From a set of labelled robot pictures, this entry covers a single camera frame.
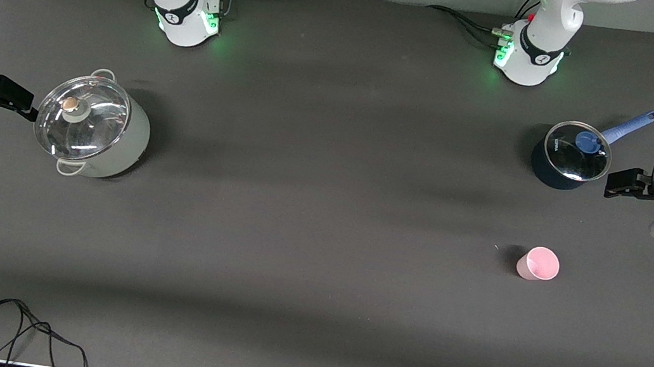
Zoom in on pink plastic cup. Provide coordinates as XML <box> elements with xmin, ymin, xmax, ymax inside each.
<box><xmin>514</xmin><ymin>243</ymin><xmax>563</xmax><ymax>285</ymax></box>

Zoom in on glass lid with blue knob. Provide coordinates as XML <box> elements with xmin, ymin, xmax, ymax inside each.
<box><xmin>540</xmin><ymin>117</ymin><xmax>617</xmax><ymax>186</ymax></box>

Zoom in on glass lid with gold knob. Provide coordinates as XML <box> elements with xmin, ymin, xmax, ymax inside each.
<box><xmin>29</xmin><ymin>68</ymin><xmax>136</xmax><ymax>168</ymax></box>

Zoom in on dark blue saucepan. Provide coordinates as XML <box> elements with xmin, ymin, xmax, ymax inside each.
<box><xmin>527</xmin><ymin>95</ymin><xmax>654</xmax><ymax>202</ymax></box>

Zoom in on pale green stockpot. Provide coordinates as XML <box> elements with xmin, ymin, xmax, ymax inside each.
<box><xmin>27</xmin><ymin>60</ymin><xmax>159</xmax><ymax>186</ymax></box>

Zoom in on dark grey table cover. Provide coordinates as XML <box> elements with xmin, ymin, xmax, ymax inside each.
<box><xmin>0</xmin><ymin>0</ymin><xmax>654</xmax><ymax>367</ymax></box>

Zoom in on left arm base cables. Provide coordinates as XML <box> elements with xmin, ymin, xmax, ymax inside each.
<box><xmin>422</xmin><ymin>0</ymin><xmax>540</xmax><ymax>54</ymax></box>

